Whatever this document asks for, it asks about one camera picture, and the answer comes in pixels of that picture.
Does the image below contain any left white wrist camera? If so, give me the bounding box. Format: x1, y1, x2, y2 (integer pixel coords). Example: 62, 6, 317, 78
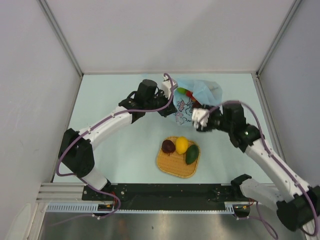
160, 79, 178, 99

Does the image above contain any slotted cable duct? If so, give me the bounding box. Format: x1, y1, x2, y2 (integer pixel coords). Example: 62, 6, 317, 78
46, 203, 114, 214
224, 201, 251, 215

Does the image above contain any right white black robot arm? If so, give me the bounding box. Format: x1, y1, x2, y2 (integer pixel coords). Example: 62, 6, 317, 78
192, 100, 320, 237

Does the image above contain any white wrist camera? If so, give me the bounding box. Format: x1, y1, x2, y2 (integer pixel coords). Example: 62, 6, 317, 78
160, 79, 178, 99
191, 108, 210, 131

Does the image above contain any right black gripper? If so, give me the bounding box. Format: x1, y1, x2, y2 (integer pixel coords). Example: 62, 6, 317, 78
195, 104, 232, 133

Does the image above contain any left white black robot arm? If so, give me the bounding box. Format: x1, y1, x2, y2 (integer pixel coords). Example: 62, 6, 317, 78
58, 73, 178, 200

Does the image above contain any left slotted cable duct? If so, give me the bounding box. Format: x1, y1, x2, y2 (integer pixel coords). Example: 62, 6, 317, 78
46, 203, 114, 214

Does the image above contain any blue plastic bag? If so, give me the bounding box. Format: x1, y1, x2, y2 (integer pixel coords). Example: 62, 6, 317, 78
167, 77, 223, 127

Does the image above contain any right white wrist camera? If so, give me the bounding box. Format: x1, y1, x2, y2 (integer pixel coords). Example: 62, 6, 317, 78
191, 108, 210, 131

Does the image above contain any dark red fake fruit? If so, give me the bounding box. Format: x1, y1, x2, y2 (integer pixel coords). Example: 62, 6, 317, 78
161, 139, 176, 154

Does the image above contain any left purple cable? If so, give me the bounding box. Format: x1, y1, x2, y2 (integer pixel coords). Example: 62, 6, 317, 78
56, 72, 174, 222

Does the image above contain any yellow fake lemon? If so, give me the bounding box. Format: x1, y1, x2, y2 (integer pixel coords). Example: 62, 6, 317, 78
175, 136, 189, 155

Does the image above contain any woven bamboo tray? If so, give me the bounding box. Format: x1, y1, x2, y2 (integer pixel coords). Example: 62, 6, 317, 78
156, 140, 201, 178

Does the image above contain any light green fake fruit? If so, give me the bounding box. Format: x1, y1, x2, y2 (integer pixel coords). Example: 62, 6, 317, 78
176, 87, 188, 95

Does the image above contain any aluminium frame rail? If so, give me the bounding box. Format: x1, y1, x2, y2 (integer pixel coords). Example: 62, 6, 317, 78
35, 182, 307, 204

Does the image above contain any right slotted cable duct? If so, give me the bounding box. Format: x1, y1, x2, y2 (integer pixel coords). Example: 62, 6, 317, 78
224, 201, 251, 215

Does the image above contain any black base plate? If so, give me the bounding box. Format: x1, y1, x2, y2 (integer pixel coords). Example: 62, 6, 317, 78
81, 182, 261, 211

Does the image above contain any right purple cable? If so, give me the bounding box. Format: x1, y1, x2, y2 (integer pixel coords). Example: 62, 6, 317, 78
207, 99, 320, 238

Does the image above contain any purple cable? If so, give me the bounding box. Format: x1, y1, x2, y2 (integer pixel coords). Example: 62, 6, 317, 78
207, 99, 320, 238
56, 72, 174, 222

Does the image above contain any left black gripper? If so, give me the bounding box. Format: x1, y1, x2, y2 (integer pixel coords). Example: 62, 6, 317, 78
144, 89, 177, 118

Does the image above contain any fake strawberries cluster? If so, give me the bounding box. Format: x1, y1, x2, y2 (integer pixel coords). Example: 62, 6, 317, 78
185, 90, 198, 103

